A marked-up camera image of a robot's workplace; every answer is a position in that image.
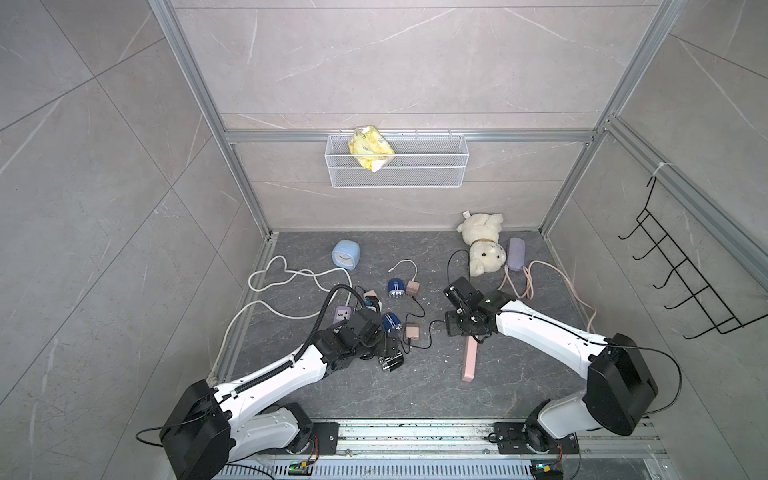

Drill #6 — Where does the light blue alarm clock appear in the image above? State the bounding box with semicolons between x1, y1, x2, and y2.
331;239;361;270

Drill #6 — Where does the metal base rail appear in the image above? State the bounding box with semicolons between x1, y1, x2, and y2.
207;419;679;479

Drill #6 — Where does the thin black cable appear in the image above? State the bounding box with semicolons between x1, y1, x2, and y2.
401;295;448;355

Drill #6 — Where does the pink power cord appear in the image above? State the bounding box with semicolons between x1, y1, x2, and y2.
497;259;598;334

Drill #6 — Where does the lavender oval case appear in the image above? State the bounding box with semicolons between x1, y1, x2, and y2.
505;237;526;272

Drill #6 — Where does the black silver shaver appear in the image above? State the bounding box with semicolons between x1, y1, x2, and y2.
379;353;404;372

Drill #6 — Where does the pink USB charger front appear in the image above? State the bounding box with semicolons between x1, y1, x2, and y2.
406;280;420;296

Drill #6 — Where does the blue shaver on table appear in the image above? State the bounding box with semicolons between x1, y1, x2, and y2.
381;312;402;333

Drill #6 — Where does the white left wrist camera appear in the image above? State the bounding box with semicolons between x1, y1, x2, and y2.
363;291;382;314

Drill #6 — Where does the white teddy bear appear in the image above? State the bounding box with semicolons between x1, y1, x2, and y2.
457;211;507;277

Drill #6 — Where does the purple power strip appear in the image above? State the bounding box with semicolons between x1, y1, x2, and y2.
333;306;353;324

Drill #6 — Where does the black wall hook rack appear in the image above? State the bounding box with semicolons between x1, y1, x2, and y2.
617;176;767;340

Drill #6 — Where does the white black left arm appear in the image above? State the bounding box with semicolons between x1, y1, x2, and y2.
154;284;403;479

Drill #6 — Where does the white wire wall basket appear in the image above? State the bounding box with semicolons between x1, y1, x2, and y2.
325;133;469;189

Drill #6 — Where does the pink power strip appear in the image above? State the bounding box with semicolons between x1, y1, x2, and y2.
461;336;479;382

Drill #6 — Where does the thin white USB cable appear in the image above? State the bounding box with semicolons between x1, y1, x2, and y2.
388;259;419;283

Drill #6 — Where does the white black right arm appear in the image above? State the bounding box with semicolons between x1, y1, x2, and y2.
443;277;683;454

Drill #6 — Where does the blue shaver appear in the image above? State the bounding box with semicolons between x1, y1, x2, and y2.
387;278;406;298
381;312;402;333

